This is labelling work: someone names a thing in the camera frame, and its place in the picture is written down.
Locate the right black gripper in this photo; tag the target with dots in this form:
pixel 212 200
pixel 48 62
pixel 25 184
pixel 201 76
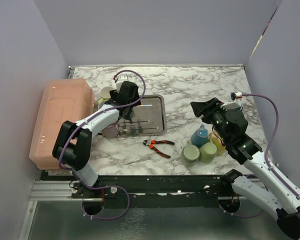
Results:
pixel 208 107

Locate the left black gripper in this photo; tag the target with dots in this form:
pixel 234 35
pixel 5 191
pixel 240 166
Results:
pixel 113 94

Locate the yellow-green faceted mug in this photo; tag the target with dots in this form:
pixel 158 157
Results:
pixel 104 93

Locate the salmon pink mug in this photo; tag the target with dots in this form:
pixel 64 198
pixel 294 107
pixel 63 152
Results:
pixel 103 102

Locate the lilac wavy-pattern mug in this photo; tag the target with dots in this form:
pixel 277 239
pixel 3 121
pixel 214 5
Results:
pixel 111 131

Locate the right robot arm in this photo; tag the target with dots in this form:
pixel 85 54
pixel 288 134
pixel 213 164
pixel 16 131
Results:
pixel 281 199

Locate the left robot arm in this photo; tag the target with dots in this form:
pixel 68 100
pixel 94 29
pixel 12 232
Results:
pixel 74 141

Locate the blue mug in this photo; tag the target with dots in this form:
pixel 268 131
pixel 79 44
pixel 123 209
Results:
pixel 200 136

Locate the green tilted mug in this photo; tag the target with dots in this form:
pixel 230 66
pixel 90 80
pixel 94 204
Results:
pixel 208 152

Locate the yellow mug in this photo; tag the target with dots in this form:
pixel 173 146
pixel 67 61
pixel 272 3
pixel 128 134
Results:
pixel 218 143

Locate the pale green upright mug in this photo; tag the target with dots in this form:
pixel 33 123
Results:
pixel 190 154

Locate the silver metal tray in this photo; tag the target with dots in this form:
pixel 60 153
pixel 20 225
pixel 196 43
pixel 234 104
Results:
pixel 146 119

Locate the pink plastic storage box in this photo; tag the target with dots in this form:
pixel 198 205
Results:
pixel 62 100

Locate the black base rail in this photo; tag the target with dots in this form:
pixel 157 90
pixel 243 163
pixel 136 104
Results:
pixel 149 191

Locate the aluminium frame rail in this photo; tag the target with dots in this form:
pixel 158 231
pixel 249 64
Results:
pixel 50 191

